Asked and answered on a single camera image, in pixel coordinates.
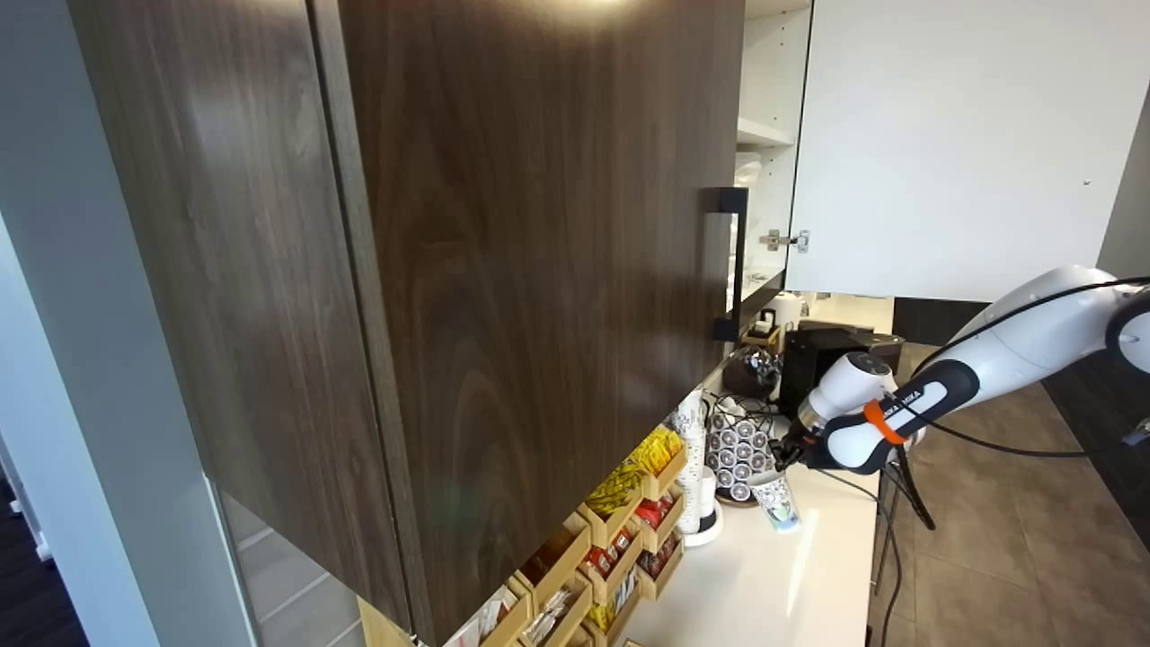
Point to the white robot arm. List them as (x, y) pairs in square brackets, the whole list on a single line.
[(860, 414)]

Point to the black cabinet handle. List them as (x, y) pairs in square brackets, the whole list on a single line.
[(732, 203)]

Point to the patterned paper cup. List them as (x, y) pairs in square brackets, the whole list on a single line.
[(775, 498)]

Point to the wooden tiered condiment rack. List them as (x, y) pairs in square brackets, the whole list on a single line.
[(613, 555)]

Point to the dark wood upper cabinet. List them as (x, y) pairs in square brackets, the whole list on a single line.
[(426, 268)]

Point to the black coffee machine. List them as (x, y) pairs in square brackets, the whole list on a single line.
[(812, 348)]

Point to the white open cabinet door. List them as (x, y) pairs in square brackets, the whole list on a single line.
[(957, 149)]

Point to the stack of paper cups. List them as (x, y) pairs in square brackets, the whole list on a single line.
[(698, 482)]

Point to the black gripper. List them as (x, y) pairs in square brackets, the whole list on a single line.
[(811, 450)]

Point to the wire coffee pod holder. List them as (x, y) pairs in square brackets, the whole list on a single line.
[(740, 446)]

